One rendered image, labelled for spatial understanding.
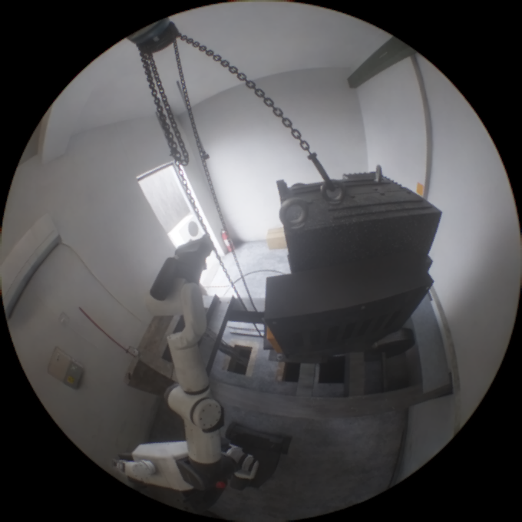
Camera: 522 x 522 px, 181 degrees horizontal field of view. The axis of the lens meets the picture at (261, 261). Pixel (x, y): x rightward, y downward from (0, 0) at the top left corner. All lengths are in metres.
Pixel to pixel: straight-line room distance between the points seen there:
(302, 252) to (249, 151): 2.49
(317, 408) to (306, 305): 0.87
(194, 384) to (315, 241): 0.42
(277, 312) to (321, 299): 0.10
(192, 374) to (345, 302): 0.36
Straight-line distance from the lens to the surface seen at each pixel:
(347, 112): 2.80
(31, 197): 1.92
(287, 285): 0.42
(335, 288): 0.40
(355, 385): 1.18
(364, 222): 0.40
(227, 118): 2.90
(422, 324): 1.49
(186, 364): 0.37
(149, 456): 0.75
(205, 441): 0.48
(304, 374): 1.16
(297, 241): 0.38
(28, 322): 1.86
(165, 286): 0.32
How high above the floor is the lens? 1.81
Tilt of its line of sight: 39 degrees down
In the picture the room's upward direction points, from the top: 20 degrees counter-clockwise
